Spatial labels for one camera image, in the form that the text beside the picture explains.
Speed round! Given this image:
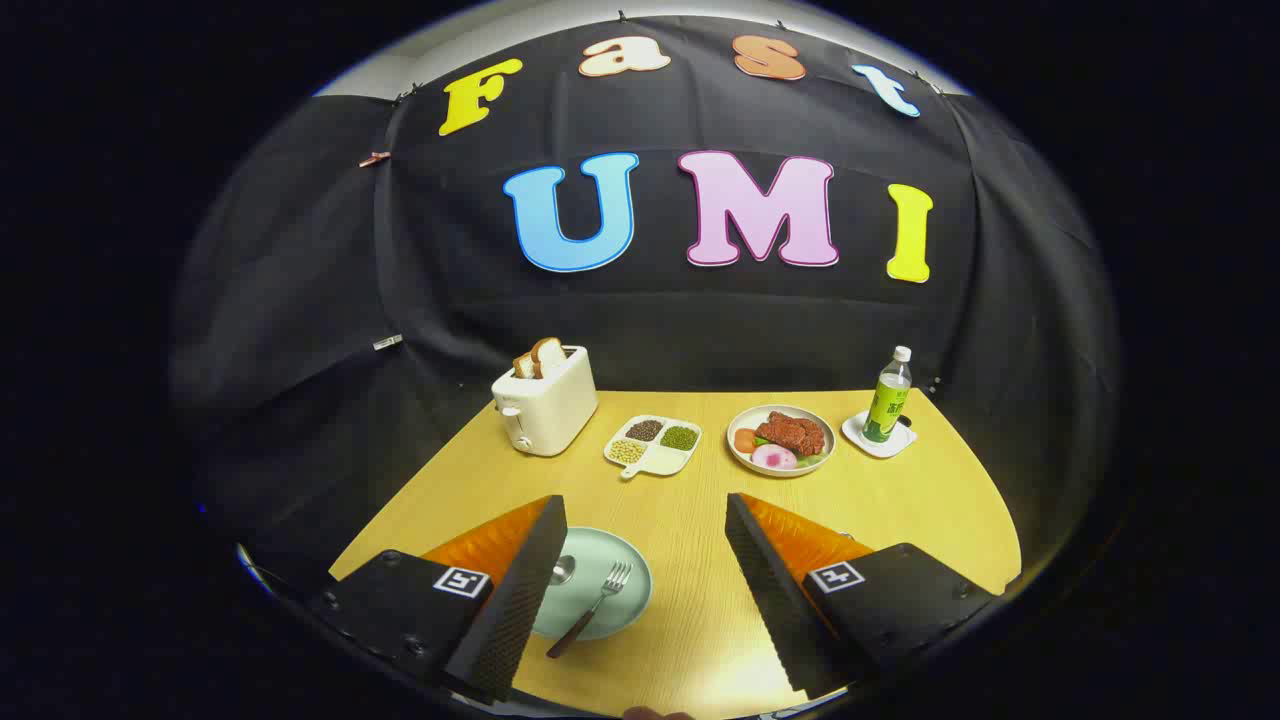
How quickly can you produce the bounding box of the white square coaster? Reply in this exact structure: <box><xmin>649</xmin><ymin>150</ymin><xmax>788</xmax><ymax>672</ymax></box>
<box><xmin>842</xmin><ymin>409</ymin><xmax>918</xmax><ymax>459</ymax></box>

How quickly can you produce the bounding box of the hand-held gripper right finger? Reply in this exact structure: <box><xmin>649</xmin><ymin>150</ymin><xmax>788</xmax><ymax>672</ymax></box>
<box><xmin>725</xmin><ymin>491</ymin><xmax>1001</xmax><ymax>701</ymax></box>

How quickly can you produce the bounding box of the white divided dish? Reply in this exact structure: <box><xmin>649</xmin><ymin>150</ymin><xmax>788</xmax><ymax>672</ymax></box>
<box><xmin>603</xmin><ymin>414</ymin><xmax>703</xmax><ymax>480</ymax></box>

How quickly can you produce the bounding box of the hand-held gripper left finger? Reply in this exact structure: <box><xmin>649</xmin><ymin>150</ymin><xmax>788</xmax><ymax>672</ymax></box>
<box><xmin>308</xmin><ymin>494</ymin><xmax>569</xmax><ymax>704</ymax></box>

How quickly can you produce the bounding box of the green label drink bottle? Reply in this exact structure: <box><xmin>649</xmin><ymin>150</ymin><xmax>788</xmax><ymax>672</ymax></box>
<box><xmin>862</xmin><ymin>346</ymin><xmax>913</xmax><ymax>443</ymax></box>

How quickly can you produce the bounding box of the cream white toaster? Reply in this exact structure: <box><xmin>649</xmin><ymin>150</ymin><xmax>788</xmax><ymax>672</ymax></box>
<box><xmin>491</xmin><ymin>345</ymin><xmax>599</xmax><ymax>458</ymax></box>

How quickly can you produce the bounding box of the black backdrop cloth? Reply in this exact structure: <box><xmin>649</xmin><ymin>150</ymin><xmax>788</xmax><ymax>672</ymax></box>
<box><xmin>170</xmin><ymin>15</ymin><xmax>1121</xmax><ymax>591</ymax></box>

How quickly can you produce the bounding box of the mint green plate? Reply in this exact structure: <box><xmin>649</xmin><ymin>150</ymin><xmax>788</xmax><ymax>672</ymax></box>
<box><xmin>530</xmin><ymin>527</ymin><xmax>653</xmax><ymax>641</ymax></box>

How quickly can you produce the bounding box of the white round food plate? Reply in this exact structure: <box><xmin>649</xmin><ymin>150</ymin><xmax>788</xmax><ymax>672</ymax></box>
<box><xmin>727</xmin><ymin>404</ymin><xmax>836</xmax><ymax>478</ymax></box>

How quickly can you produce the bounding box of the fork with brown handle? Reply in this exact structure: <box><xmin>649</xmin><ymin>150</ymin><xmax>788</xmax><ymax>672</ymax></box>
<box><xmin>546</xmin><ymin>561</ymin><xmax>633</xmax><ymax>659</ymax></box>

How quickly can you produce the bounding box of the brown steak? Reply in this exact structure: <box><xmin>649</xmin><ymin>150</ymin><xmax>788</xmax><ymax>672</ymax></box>
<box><xmin>755</xmin><ymin>411</ymin><xmax>827</xmax><ymax>457</ymax></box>

